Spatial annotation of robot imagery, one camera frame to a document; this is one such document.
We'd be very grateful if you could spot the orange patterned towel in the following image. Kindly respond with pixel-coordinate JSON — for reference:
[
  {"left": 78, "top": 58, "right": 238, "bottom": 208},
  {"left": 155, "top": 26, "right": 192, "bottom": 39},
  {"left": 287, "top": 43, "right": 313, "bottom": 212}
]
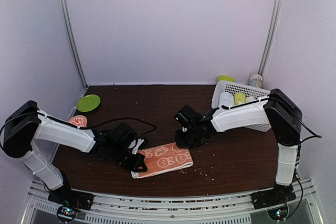
[{"left": 131, "top": 143, "right": 194, "bottom": 179}]

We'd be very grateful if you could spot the orange patterned bowl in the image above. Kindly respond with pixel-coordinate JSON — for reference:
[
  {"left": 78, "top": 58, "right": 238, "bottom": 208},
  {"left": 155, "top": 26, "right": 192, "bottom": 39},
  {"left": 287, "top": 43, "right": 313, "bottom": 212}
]
[{"left": 68, "top": 115, "right": 88, "bottom": 127}]

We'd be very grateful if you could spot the front metal rail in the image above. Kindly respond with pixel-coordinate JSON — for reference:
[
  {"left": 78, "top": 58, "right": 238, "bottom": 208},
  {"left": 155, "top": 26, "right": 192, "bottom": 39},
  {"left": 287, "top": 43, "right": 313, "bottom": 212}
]
[{"left": 18, "top": 185, "right": 327, "bottom": 223}]

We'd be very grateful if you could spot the white plastic basket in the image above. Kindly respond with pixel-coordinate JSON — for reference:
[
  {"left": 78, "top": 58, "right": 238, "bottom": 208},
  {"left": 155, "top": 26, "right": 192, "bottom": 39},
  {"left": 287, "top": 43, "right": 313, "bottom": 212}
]
[{"left": 211, "top": 81, "right": 271, "bottom": 132}]

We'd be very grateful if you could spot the patterned paper cup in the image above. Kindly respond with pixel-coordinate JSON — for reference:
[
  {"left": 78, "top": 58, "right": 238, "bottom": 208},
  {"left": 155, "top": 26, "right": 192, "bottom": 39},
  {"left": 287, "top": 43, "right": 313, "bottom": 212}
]
[{"left": 249, "top": 74, "right": 264, "bottom": 88}]

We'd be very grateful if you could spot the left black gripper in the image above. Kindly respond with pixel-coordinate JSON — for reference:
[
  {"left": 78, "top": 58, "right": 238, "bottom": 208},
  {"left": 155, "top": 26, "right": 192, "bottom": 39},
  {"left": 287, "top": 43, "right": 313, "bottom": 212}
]
[{"left": 109, "top": 144, "right": 146, "bottom": 173}]

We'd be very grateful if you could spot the left aluminium frame post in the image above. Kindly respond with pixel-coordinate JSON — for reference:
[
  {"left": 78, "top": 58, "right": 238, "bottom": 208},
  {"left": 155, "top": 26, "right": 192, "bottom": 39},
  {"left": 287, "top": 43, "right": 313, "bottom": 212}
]
[{"left": 60, "top": 0, "right": 88, "bottom": 89}]

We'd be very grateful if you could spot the right aluminium frame post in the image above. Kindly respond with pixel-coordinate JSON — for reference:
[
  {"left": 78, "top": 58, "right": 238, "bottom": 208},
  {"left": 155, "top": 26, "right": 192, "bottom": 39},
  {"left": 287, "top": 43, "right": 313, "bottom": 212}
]
[{"left": 258, "top": 0, "right": 284, "bottom": 80}]

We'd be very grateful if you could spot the white rolled towel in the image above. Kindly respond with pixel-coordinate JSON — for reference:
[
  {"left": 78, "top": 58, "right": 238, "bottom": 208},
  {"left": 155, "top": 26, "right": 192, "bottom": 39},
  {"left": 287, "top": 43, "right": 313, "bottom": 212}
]
[{"left": 218, "top": 92, "right": 235, "bottom": 110}]

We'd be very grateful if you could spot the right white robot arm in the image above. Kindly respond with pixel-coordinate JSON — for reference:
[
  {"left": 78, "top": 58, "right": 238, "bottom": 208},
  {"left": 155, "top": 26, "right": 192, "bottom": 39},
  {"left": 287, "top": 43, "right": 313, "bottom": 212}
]
[{"left": 174, "top": 89, "right": 302, "bottom": 204}]

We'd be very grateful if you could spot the green rolled towel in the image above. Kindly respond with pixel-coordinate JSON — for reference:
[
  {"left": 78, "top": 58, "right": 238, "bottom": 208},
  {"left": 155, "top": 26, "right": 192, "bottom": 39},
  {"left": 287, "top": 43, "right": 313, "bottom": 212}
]
[{"left": 234, "top": 92, "right": 246, "bottom": 105}]

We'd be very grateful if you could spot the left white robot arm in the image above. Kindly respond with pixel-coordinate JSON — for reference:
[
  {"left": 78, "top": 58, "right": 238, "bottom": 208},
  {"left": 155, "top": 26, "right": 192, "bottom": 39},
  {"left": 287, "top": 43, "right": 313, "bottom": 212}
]
[{"left": 1, "top": 101, "right": 148, "bottom": 205}]

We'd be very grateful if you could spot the blue polka dot towel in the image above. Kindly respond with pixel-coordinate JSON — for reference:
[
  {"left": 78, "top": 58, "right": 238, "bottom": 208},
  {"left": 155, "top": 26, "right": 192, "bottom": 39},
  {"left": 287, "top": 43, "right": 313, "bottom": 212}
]
[{"left": 245, "top": 96, "right": 256, "bottom": 103}]

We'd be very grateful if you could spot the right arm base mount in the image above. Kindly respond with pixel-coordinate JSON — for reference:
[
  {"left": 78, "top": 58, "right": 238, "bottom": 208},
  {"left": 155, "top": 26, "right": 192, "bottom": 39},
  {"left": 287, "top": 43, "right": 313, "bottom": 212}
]
[{"left": 251, "top": 184, "right": 297, "bottom": 221}]

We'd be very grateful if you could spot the aluminium frame post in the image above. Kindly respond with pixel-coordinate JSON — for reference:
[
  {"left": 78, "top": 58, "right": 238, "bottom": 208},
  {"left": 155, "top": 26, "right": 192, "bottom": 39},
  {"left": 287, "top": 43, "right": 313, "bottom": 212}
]
[
  {"left": 60, "top": 0, "right": 88, "bottom": 89},
  {"left": 258, "top": 0, "right": 284, "bottom": 80}
]

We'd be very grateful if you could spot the small green bowl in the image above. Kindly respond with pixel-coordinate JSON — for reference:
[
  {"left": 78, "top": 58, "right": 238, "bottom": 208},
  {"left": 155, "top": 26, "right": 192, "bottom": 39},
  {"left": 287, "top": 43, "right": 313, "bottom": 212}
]
[{"left": 217, "top": 75, "right": 235, "bottom": 82}]

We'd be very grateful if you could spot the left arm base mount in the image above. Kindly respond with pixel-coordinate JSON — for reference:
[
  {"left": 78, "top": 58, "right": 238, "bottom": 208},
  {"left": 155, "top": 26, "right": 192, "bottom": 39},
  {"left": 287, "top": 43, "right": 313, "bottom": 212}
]
[{"left": 44, "top": 183, "right": 94, "bottom": 223}]

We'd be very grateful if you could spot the green plate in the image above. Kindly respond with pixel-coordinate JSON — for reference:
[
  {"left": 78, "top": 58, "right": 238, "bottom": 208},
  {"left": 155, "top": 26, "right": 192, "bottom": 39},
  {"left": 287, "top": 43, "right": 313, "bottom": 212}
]
[{"left": 76, "top": 94, "right": 101, "bottom": 112}]

